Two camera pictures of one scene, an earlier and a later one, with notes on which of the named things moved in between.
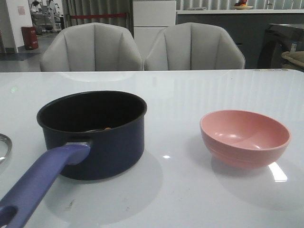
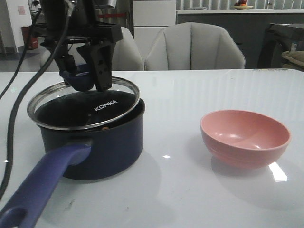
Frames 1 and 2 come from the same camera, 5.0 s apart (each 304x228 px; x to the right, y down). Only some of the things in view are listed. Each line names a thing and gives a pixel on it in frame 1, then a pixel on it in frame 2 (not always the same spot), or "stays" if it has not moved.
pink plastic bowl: [242, 139] stays
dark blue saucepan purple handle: [105, 133] stays
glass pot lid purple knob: [6, 137] -> [61, 105]
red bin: [30, 35] stays
